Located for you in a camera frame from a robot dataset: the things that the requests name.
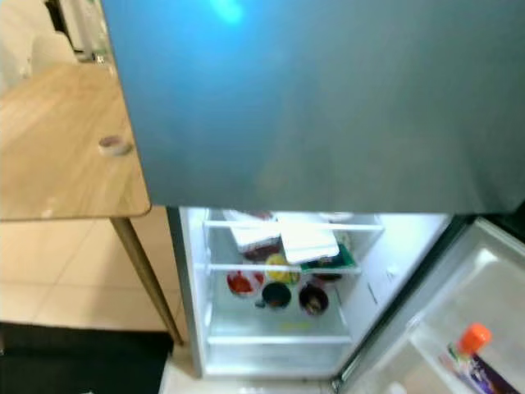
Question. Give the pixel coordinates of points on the purple bowl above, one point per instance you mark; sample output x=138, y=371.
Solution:
x=313, y=300

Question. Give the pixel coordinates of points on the silver fridge door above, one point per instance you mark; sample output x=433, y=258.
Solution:
x=418, y=328

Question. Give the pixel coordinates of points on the silver fridge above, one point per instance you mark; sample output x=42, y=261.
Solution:
x=312, y=107

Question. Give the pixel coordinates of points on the light wooden table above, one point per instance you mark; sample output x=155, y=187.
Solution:
x=57, y=148

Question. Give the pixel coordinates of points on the white tape roll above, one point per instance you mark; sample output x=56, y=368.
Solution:
x=114, y=147

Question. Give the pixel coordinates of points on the black floor rug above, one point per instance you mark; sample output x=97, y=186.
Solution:
x=74, y=361

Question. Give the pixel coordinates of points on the clear drinking glass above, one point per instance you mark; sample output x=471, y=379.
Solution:
x=95, y=37

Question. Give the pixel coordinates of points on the red white patterned bowl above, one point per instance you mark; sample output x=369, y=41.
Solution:
x=244, y=284

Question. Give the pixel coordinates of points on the black mug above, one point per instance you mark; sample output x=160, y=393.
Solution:
x=275, y=296

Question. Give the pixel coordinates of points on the white flat food container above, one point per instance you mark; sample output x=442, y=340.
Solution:
x=308, y=240

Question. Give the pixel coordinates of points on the green food packet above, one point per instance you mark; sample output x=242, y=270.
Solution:
x=343, y=263

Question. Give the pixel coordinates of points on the orange capped sauce bottle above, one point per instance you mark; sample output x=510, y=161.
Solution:
x=469, y=349

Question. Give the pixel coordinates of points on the purple snack packet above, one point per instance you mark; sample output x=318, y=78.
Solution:
x=495, y=379

